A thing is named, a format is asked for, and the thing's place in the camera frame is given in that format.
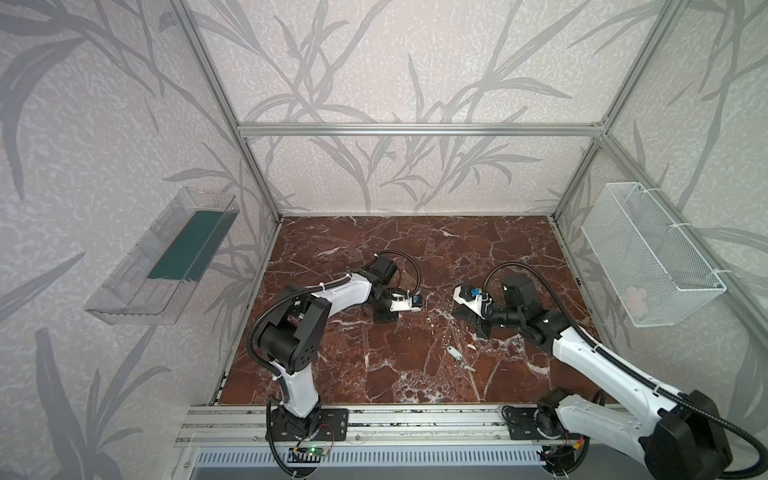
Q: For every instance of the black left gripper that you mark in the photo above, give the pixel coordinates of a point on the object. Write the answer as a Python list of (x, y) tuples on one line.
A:
[(387, 313)]

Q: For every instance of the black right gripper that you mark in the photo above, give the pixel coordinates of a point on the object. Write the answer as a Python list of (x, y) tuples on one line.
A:
[(475, 315)]

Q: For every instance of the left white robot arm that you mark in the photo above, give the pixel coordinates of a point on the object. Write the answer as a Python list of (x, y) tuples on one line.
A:
[(286, 337)]

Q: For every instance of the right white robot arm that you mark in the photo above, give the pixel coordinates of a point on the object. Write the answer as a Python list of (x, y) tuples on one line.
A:
[(670, 440)]

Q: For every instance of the key with light tag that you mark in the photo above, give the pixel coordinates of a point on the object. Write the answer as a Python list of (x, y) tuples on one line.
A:
[(455, 354)]

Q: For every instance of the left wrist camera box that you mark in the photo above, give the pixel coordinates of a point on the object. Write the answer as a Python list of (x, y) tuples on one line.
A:
[(404, 301)]

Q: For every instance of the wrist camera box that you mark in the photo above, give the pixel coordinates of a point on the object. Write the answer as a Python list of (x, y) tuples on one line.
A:
[(471, 302), (404, 301)]

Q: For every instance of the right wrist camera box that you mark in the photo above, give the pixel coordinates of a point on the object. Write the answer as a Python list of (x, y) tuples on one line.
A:
[(471, 302)]

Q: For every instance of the white wire mesh basket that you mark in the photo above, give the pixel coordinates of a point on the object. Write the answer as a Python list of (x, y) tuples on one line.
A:
[(659, 275)]

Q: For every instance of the white slotted cable duct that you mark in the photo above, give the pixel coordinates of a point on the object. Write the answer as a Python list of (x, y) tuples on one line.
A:
[(374, 456)]

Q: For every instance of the aluminium frame profiles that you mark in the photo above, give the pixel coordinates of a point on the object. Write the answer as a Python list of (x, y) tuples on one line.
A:
[(599, 133)]

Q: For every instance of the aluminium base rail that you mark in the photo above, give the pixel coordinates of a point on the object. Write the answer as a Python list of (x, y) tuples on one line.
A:
[(366, 425)]

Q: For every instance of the clear plastic wall bin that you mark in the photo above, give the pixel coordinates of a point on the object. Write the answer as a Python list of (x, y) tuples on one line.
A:
[(155, 281)]

